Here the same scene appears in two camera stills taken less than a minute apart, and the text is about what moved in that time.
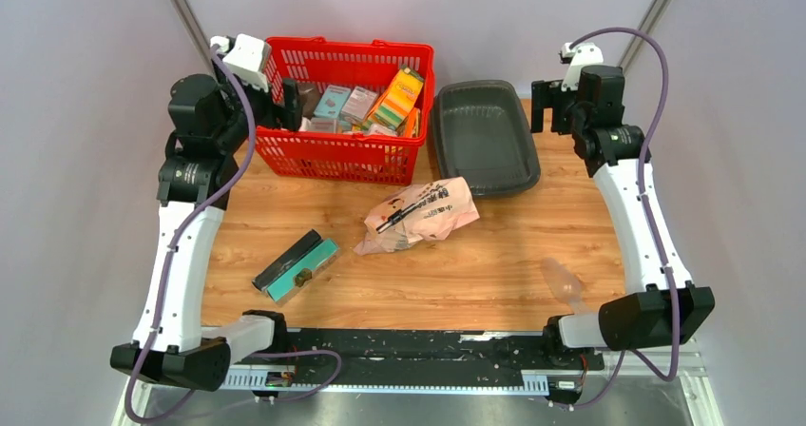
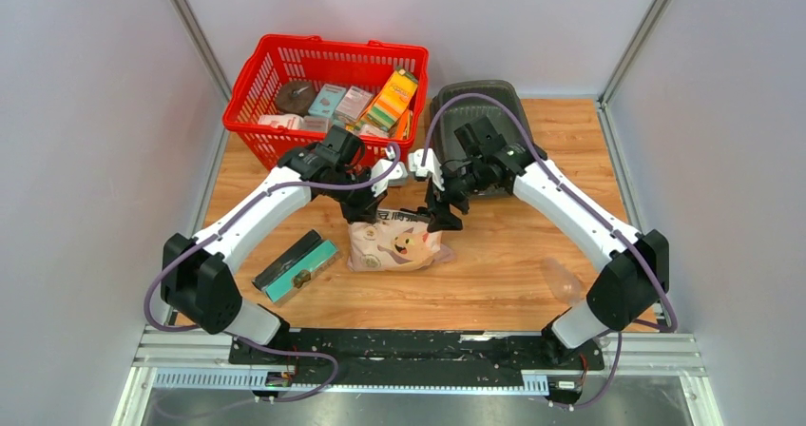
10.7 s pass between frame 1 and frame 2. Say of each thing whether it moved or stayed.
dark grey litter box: stayed
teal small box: stayed
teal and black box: stayed
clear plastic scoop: stayed
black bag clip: moved
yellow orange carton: stayed
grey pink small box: stayed
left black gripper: moved
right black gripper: moved
